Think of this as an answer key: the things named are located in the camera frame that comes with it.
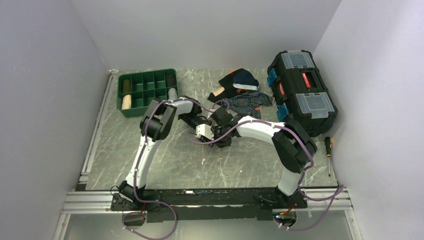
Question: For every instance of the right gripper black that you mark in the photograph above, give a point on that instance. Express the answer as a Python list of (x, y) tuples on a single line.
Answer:
[(228, 142)]

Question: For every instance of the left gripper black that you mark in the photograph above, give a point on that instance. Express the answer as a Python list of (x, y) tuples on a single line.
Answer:
[(205, 122)]

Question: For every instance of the green divided organizer tray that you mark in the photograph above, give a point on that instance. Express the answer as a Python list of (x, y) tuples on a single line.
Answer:
[(145, 87)]

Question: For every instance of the grey striped underwear orange trim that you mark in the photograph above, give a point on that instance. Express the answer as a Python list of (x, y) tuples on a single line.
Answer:
[(212, 147)]

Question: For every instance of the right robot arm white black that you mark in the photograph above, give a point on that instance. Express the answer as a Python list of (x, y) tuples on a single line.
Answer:
[(294, 147)]

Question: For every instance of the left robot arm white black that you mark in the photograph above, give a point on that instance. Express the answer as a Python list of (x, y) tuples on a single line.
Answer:
[(155, 127)]

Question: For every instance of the grey striped rolled underwear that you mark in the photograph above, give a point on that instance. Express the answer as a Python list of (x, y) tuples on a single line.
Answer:
[(172, 94)]

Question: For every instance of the black underwear tan patch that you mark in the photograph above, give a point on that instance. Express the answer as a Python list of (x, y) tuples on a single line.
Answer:
[(226, 90)]

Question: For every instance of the black rolled underwear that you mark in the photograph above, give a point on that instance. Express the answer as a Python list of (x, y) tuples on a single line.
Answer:
[(170, 80)]

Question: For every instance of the dark navy underwear white band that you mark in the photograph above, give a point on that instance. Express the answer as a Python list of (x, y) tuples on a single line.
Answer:
[(244, 80)]

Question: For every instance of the cream rolled underwear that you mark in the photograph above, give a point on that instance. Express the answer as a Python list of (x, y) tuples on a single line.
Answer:
[(126, 102)]

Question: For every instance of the olive rolled underwear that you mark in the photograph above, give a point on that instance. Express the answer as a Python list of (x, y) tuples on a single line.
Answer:
[(126, 86)]

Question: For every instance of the black toolbox clear lids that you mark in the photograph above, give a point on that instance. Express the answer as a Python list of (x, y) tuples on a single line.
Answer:
[(297, 84)]

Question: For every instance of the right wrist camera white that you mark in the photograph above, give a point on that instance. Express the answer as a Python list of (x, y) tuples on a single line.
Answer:
[(204, 131)]

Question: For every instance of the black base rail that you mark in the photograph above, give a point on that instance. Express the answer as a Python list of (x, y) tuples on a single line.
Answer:
[(161, 205)]

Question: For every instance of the aluminium frame rail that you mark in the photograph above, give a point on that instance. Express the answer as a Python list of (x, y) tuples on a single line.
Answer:
[(99, 202)]

